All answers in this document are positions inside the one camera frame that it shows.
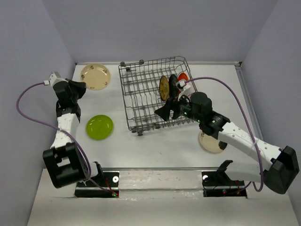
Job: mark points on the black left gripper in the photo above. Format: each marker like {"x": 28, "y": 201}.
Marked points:
{"x": 81, "y": 86}

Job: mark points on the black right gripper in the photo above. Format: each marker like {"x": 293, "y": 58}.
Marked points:
{"x": 164, "y": 112}

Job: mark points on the cream plate with red marks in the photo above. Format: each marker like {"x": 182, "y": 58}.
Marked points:
{"x": 96, "y": 76}

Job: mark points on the yellow patterned brown-rimmed plate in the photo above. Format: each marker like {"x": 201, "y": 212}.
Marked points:
{"x": 164, "y": 88}

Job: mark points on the orange plate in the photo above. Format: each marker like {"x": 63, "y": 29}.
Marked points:
{"x": 184, "y": 78}

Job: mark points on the green plate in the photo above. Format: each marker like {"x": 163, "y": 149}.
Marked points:
{"x": 99, "y": 127}

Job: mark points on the cream plate with black blotch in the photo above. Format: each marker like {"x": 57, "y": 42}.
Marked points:
{"x": 211, "y": 144}

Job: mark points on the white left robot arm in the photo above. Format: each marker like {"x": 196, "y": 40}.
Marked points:
{"x": 66, "y": 161}

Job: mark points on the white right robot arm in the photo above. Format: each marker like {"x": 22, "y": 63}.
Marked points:
{"x": 142, "y": 140}

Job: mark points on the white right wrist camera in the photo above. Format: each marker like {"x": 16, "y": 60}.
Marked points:
{"x": 183, "y": 87}

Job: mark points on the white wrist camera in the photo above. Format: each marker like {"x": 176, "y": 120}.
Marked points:
{"x": 183, "y": 87}
{"x": 54, "y": 78}

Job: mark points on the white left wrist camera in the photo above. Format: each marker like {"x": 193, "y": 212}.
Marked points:
{"x": 54, "y": 78}

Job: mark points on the grey wire dish rack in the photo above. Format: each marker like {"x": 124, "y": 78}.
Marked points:
{"x": 142, "y": 95}

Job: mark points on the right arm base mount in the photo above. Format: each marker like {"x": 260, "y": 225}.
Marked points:
{"x": 219, "y": 185}

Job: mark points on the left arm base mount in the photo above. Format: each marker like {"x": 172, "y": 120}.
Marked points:
{"x": 100, "y": 187}

